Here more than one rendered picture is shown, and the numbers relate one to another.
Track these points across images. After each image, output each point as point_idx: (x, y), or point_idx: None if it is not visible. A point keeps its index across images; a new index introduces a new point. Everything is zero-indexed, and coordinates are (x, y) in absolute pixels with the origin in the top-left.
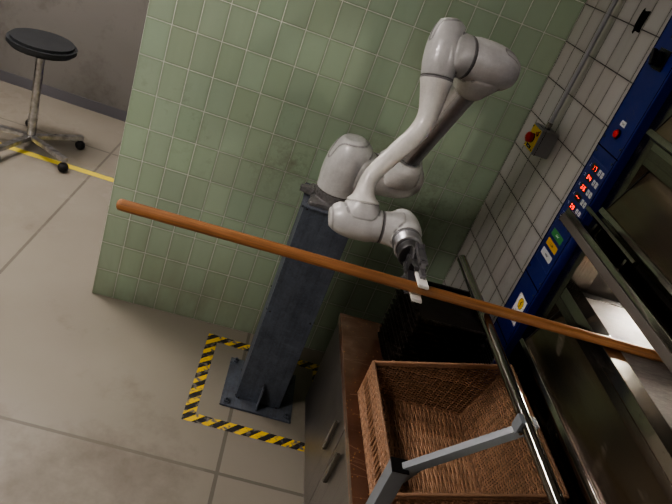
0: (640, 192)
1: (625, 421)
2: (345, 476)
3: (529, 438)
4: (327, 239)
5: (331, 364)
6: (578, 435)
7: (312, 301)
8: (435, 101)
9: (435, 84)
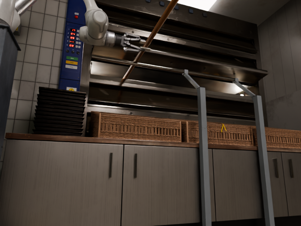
0: None
1: (151, 89)
2: (153, 149)
3: (191, 71)
4: (11, 61)
5: (39, 161)
6: (142, 103)
7: (3, 123)
8: None
9: None
